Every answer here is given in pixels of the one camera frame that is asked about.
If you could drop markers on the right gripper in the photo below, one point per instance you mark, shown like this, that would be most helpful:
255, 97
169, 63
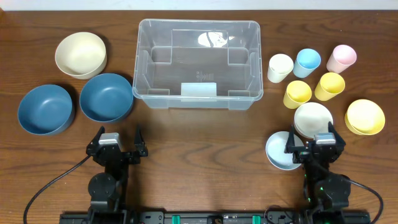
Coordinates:
302, 152

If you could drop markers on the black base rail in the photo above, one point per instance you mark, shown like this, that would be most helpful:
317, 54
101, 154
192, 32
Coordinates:
270, 216

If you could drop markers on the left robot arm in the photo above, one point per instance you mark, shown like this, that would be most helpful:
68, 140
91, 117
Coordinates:
108, 189

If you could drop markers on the blue bowl near container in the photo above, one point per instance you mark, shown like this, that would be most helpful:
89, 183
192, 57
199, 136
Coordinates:
107, 98

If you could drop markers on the yellow cup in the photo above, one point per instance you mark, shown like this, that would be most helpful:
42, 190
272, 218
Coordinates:
330, 85
296, 94

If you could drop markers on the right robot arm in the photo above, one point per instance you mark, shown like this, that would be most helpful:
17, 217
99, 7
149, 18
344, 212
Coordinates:
325, 191

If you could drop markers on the cream small bowl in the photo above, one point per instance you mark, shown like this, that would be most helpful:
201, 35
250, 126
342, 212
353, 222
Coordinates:
311, 119

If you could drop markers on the pink cup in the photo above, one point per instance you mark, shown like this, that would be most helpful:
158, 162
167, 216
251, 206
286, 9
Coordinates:
342, 57

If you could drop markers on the clear plastic storage container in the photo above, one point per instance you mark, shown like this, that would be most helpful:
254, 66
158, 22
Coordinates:
198, 64

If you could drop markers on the blue bowl far left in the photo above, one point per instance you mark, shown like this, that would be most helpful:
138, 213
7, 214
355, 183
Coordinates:
46, 110

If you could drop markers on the light blue small bowl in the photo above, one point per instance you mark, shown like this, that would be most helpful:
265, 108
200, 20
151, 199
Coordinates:
275, 147

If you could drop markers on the cream cup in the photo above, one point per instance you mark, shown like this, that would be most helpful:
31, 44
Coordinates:
280, 65

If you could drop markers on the light blue cup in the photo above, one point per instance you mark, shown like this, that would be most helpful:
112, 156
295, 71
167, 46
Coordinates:
306, 62

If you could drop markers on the yellow small bowl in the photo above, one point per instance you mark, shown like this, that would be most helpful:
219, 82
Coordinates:
365, 117

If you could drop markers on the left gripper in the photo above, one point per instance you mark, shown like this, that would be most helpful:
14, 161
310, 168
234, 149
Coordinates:
125, 154

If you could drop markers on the cream large bowl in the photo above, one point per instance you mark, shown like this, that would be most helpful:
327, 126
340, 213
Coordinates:
81, 55

